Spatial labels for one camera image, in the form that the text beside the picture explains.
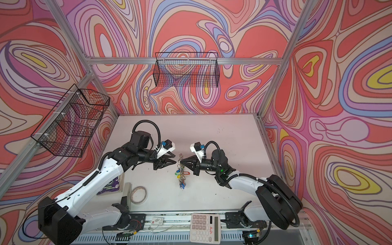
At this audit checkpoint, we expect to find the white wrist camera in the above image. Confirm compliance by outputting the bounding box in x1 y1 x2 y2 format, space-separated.
155 139 176 158
190 142 205 163

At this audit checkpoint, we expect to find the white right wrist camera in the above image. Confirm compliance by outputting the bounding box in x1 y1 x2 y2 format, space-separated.
190 142 205 163

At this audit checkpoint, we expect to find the black wire basket left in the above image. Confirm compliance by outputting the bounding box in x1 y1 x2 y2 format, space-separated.
30 85 110 158

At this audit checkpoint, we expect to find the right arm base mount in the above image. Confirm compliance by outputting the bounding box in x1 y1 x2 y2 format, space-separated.
221 201 272 245

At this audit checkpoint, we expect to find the white staples box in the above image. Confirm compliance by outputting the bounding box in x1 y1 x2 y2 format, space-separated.
151 216 164 226

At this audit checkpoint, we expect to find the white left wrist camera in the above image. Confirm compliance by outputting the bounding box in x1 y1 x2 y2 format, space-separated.
155 139 176 158

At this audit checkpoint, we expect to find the black wire basket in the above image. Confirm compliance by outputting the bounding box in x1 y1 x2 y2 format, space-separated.
30 85 110 158
153 51 220 88

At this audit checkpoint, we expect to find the white calculator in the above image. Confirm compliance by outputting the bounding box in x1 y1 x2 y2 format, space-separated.
189 213 221 245

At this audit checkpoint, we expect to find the key ring bunch with tags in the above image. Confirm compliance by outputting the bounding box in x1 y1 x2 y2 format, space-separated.
173 153 191 190

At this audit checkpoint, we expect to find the black wire basket back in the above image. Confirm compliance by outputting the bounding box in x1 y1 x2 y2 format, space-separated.
153 51 220 88

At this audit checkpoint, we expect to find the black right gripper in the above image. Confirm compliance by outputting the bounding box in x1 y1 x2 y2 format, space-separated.
181 155 221 177

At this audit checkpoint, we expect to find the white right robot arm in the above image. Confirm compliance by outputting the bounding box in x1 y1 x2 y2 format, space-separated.
180 141 303 230

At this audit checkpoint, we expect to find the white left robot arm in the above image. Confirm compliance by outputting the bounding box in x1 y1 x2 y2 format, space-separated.
37 119 176 245

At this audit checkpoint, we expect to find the white tape roll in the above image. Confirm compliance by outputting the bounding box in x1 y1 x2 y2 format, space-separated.
130 186 148 205

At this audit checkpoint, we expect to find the grey stapler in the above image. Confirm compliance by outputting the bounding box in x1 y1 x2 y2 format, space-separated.
121 182 132 207

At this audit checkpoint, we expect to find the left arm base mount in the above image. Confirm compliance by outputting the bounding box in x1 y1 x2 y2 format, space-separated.
102 196 147 237

